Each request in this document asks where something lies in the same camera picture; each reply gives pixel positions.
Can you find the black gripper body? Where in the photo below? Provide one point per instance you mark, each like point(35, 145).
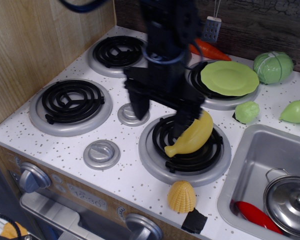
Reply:
point(164, 84)

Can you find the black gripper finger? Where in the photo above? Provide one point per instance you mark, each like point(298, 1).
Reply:
point(140, 104)
point(183, 118)

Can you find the yellow toy banana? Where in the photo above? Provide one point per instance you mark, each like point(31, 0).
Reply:
point(193, 138)

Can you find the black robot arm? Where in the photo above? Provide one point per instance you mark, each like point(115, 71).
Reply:
point(172, 25)

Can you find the green toy plate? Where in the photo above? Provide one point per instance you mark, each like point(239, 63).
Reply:
point(229, 78)

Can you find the middle silver stove knob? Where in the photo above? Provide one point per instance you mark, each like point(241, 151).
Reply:
point(127, 117)

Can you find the silver stove knob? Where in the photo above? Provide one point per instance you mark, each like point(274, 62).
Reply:
point(101, 155)
point(127, 117)

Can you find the back right stove burner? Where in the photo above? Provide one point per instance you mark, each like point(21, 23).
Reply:
point(214, 100)

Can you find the stove burner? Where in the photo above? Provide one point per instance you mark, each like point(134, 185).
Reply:
point(109, 56)
point(69, 108)
point(199, 168)
point(214, 100)

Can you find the orange toy carrot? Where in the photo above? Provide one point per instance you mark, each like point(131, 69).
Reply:
point(208, 51)

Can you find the front right stove burner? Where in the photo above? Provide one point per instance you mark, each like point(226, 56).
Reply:
point(199, 168)

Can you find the back left stove burner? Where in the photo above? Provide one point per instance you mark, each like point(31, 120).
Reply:
point(109, 56)

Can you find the small green toy lettuce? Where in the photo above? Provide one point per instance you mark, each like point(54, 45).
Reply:
point(246, 112)

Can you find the front silver stove knob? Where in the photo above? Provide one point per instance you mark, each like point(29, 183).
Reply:
point(101, 155)

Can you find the front left stove burner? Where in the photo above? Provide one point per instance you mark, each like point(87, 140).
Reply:
point(69, 108)

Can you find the yellow toy corn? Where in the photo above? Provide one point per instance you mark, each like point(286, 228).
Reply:
point(181, 197)

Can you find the green toy cabbage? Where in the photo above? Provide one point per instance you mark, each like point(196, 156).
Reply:
point(273, 67)

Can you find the black foam block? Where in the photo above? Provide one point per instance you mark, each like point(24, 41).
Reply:
point(194, 222)

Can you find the green toy pear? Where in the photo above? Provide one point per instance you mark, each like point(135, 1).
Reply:
point(291, 113)

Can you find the red toy utensil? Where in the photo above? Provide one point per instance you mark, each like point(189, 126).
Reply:
point(256, 216)

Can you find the right oven dial knob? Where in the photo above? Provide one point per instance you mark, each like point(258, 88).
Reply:
point(142, 228)

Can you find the oven dial knob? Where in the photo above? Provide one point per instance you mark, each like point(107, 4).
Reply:
point(33, 178)
point(142, 228)

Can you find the steel pot with lid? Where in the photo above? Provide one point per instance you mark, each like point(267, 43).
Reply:
point(281, 200)

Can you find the left oven dial knob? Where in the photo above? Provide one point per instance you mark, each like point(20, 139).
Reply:
point(33, 178)

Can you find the yellow toy on floor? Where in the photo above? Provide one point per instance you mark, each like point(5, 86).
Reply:
point(10, 232)

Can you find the silver oven door handle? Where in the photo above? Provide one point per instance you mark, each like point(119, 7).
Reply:
point(56, 215)

